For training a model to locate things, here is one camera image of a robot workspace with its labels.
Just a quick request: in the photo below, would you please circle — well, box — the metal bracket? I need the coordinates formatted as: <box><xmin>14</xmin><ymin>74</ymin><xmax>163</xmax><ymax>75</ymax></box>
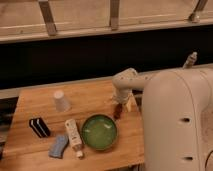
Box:
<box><xmin>110</xmin><ymin>0</ymin><xmax>120</xmax><ymax>30</ymax></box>
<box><xmin>188</xmin><ymin>0</ymin><xmax>208</xmax><ymax>23</ymax></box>
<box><xmin>38</xmin><ymin>0</ymin><xmax>57</xmax><ymax>36</ymax></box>

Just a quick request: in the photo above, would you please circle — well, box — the white remote controller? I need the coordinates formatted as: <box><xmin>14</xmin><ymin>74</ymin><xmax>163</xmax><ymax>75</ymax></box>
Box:
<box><xmin>65</xmin><ymin>119</ymin><xmax>84</xmax><ymax>159</ymax></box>

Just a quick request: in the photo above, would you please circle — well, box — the black white striped eraser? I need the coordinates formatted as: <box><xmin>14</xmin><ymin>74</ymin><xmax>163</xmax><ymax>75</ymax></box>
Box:
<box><xmin>29</xmin><ymin>117</ymin><xmax>51</xmax><ymax>138</ymax></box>

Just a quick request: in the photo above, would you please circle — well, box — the white bottle on ledge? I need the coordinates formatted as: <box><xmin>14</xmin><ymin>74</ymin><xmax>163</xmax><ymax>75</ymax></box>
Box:
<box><xmin>183</xmin><ymin>52</ymin><xmax>197</xmax><ymax>69</ymax></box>

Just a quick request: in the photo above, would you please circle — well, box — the left metal bracket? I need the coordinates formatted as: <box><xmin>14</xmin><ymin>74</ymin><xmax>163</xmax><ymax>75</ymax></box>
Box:
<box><xmin>38</xmin><ymin>0</ymin><xmax>57</xmax><ymax>36</ymax></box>

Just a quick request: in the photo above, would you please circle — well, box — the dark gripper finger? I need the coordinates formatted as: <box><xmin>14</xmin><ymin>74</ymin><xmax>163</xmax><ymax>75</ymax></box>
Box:
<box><xmin>113</xmin><ymin>104</ymin><xmax>123</xmax><ymax>120</ymax></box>

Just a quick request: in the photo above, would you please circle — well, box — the green bowl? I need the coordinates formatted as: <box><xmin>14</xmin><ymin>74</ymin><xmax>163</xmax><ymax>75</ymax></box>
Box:
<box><xmin>81</xmin><ymin>114</ymin><xmax>118</xmax><ymax>151</ymax></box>

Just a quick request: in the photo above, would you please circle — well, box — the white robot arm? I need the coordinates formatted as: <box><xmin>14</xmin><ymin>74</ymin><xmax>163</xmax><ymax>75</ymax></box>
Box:
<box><xmin>112</xmin><ymin>68</ymin><xmax>213</xmax><ymax>171</ymax></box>

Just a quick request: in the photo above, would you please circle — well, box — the middle metal bracket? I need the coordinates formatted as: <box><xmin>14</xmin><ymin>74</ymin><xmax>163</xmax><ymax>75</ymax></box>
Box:
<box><xmin>110</xmin><ymin>0</ymin><xmax>120</xmax><ymax>30</ymax></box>

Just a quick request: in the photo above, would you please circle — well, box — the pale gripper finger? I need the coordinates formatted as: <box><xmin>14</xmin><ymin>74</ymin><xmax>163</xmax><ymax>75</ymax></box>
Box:
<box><xmin>125</xmin><ymin>98</ymin><xmax>132</xmax><ymax>112</ymax></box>

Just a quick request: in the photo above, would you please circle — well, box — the right metal bracket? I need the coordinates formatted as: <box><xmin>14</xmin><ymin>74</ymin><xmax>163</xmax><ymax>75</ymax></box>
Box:
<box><xmin>188</xmin><ymin>0</ymin><xmax>208</xmax><ymax>23</ymax></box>

